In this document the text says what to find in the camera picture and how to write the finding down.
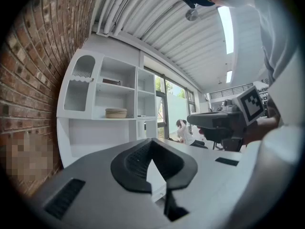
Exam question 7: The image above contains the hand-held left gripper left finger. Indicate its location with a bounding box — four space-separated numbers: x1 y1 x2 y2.
110 138 153 193

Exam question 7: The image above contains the person's right hand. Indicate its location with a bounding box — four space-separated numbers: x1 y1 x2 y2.
244 115 280 147

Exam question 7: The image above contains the white shelving unit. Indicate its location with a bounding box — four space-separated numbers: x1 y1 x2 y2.
56 48 159 168

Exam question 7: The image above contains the white shelf surface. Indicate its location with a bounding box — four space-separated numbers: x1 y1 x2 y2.
61 141 148 169

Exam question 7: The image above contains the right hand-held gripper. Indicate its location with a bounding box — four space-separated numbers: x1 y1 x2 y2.
187 86 265 152

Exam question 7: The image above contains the bundle of white ceiling pipes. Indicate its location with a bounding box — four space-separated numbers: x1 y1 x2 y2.
94 0 143 36

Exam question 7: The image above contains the dark mezzanine railing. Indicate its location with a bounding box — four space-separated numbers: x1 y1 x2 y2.
209 83 254 100

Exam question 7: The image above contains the beige woven rope basket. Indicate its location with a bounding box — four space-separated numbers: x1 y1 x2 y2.
105 107 128 119

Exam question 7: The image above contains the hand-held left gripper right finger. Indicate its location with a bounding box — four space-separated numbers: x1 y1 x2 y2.
152 138 198 191

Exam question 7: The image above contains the dark window frame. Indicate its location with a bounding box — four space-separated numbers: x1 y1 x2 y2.
154 73 199 139

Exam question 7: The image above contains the frosted glass panel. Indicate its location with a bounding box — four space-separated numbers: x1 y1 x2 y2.
166 94 188 138

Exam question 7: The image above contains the white arched ribbed-glass cabinet door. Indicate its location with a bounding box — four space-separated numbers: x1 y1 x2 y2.
62 53 99 112

